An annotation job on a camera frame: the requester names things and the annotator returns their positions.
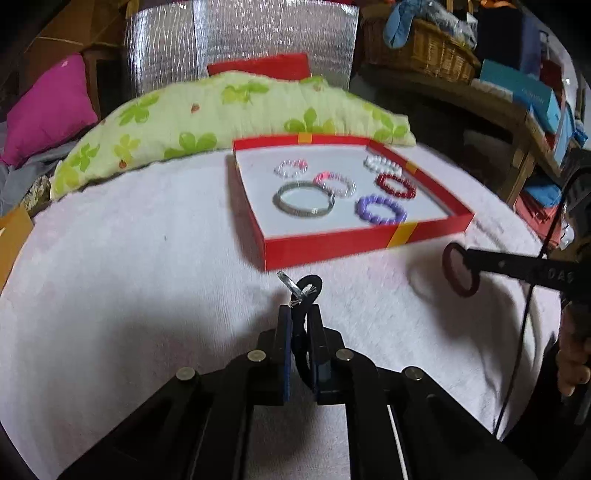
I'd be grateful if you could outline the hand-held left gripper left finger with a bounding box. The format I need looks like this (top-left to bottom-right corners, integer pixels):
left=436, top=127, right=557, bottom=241
left=58, top=305, right=293, bottom=480

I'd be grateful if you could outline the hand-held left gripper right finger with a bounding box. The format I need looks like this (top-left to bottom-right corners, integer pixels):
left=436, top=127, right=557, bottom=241
left=307, top=305, right=539, bottom=480

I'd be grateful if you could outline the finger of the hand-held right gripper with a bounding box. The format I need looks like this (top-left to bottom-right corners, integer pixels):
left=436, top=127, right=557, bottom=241
left=463, top=247, right=534, bottom=283

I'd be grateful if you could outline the black hair tie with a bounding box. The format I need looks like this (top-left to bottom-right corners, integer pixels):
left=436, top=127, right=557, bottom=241
left=291, top=274, right=324, bottom=388

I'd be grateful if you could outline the small silver ring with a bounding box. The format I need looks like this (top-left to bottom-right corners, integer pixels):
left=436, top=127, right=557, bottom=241
left=276, top=271, right=315, bottom=306

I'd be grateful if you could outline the dark red bangle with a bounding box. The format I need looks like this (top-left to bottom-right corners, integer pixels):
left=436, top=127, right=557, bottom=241
left=442, top=242, right=481, bottom=298

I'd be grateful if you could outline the red shallow cardboard box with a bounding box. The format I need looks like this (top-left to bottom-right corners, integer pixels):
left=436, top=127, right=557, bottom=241
left=232, top=134, right=476, bottom=272

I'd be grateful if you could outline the purple bead bracelet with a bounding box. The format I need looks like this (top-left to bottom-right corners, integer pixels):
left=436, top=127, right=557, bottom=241
left=355, top=195, right=408, bottom=226

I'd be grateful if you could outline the clear iridescent bead bracelet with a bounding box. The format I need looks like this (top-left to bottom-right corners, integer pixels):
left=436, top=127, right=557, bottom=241
left=313, top=172, right=357, bottom=198

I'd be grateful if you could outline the pale pink bead bracelet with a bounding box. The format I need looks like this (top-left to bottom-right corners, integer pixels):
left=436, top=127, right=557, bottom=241
left=273, top=158, right=309, bottom=178

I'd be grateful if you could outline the white bead bracelet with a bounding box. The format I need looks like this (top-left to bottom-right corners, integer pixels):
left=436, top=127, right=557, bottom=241
left=364, top=154, right=407, bottom=176

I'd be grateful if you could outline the person's right forearm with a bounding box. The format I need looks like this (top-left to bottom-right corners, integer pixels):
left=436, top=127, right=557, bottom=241
left=503, top=337, right=591, bottom=480

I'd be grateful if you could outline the person's right hand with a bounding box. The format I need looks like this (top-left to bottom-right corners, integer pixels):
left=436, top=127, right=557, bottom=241
left=554, top=318, right=591, bottom=398

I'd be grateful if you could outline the silver metal bangle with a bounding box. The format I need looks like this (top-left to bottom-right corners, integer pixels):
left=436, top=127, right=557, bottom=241
left=273, top=181, right=337, bottom=217

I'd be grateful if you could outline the wooden shelf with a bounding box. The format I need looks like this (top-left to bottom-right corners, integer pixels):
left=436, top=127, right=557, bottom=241
left=351, top=65, right=555, bottom=208

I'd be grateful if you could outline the white fluffy blanket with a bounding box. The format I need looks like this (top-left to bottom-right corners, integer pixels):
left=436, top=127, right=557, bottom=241
left=0, top=143, right=564, bottom=480

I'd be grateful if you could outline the light blue cardboard box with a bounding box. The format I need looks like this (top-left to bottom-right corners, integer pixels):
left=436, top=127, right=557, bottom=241
left=480, top=59, right=561, bottom=134

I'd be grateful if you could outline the wicker basket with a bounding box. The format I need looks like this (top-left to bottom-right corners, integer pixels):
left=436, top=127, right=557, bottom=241
left=359, top=14, right=481, bottom=84

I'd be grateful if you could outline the dark blue bag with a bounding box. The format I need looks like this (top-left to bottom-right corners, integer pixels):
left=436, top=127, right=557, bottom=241
left=475, top=2, right=541, bottom=77

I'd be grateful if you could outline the green floral pillow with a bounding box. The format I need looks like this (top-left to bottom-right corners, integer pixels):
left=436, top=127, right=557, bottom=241
left=50, top=71, right=416, bottom=200

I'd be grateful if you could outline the blue cloth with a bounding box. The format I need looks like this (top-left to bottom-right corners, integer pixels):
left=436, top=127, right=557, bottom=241
left=385, top=0, right=437, bottom=49

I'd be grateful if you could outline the red cushion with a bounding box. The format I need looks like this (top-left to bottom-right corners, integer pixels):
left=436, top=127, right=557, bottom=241
left=208, top=53, right=311, bottom=80

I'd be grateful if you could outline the brown cardboard piece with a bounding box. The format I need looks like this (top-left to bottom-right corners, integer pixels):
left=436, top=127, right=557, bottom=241
left=0, top=203, right=35, bottom=291

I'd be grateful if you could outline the grey cloth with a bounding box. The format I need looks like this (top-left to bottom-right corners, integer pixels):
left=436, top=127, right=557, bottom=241
left=0, top=141, right=77, bottom=217

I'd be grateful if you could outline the silver foil sheet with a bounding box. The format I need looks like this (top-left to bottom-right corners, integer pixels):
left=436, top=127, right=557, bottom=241
left=124, top=0, right=360, bottom=100

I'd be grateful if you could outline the magenta pillow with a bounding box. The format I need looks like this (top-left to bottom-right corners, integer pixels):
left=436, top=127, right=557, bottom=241
left=0, top=54, right=99, bottom=167

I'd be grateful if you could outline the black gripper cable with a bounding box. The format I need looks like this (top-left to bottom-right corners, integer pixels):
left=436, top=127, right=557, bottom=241
left=492, top=171, right=583, bottom=437

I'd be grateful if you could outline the red bead bracelet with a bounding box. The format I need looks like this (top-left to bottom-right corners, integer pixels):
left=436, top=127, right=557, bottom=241
left=375, top=173, right=417, bottom=200

